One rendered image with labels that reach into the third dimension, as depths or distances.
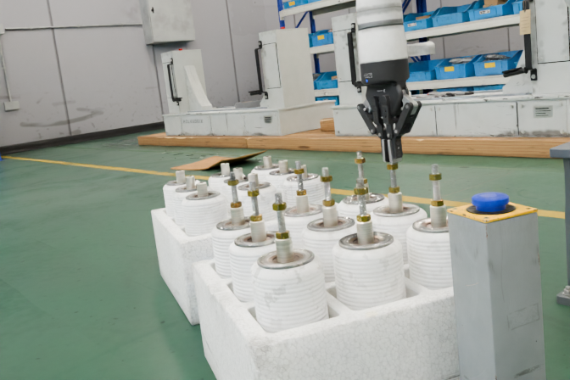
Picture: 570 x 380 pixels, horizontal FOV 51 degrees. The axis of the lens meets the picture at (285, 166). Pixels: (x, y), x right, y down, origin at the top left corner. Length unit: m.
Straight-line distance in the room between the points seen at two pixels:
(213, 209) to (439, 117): 2.08
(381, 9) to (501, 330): 0.48
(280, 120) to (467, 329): 3.41
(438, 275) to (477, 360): 0.16
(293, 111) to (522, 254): 3.52
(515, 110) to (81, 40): 5.40
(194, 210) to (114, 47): 6.26
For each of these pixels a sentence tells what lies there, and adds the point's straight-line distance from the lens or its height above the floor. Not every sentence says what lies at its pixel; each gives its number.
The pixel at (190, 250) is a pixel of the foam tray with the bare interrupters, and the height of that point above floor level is 0.16.
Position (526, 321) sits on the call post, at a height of 0.19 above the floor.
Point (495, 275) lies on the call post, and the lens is 0.69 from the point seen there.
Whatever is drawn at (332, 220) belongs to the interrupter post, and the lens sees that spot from 0.92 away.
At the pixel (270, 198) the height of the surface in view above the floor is 0.23.
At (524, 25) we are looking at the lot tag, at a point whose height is 0.58.
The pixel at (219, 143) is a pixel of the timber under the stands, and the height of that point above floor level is 0.03.
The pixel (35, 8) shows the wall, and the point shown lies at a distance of 7.19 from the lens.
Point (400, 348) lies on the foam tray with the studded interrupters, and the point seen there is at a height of 0.13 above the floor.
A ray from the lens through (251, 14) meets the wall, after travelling 8.59.
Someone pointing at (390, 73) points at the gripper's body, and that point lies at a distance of 0.92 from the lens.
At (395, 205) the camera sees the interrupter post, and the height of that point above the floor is 0.26.
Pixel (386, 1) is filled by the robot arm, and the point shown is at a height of 0.58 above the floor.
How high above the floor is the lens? 0.49
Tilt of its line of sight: 9 degrees down
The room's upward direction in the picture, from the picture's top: 7 degrees counter-clockwise
